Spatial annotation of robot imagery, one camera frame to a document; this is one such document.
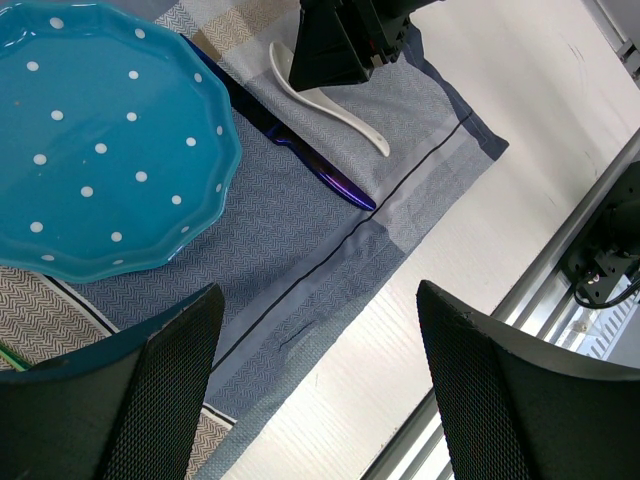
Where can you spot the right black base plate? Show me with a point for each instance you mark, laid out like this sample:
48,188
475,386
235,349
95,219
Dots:
602,262

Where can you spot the teal dotted plate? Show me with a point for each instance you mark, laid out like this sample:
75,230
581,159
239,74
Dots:
118,144

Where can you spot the purple knife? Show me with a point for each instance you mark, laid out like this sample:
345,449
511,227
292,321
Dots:
280,134

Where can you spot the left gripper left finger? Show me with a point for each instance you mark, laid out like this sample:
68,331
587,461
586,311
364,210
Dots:
125,407

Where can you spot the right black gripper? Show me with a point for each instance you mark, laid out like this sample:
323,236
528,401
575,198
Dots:
339,42

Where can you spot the aluminium mounting rail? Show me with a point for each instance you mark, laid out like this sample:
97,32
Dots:
541,303

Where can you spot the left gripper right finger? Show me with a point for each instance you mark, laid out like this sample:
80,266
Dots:
513,406

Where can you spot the blue beige checked cloth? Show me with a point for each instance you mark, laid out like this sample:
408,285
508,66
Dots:
296,263

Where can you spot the white ceramic spoon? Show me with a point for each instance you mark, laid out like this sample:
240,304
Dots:
281,59

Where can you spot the purple teal fork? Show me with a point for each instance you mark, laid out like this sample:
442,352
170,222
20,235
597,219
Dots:
15,360

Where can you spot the side aluminium rail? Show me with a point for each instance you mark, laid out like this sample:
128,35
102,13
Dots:
618,21

